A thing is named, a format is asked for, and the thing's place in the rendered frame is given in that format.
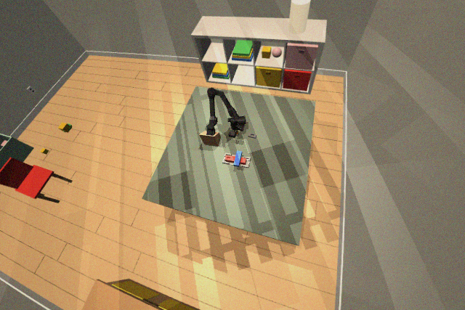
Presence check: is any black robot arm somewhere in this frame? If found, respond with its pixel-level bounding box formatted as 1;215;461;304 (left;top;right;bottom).
206;87;246;136

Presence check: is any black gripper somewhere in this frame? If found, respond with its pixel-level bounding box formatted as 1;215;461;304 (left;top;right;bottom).
228;124;238;138

